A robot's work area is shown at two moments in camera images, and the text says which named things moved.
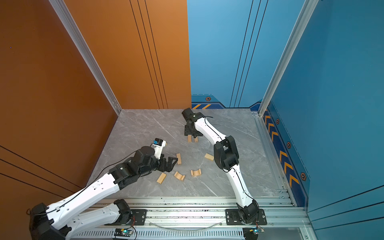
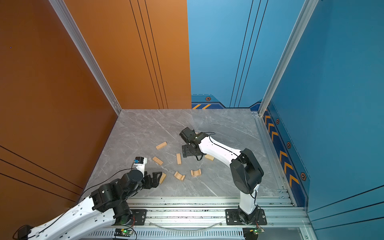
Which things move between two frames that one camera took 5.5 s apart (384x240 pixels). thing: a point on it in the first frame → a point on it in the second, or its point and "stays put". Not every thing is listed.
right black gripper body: x=188 y=131 → x=188 y=152
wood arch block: x=179 y=176 stays put
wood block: x=161 y=178 stays put
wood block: x=179 y=160 stays put
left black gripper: x=164 y=168 → x=156 y=180
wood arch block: x=197 y=172 stays put
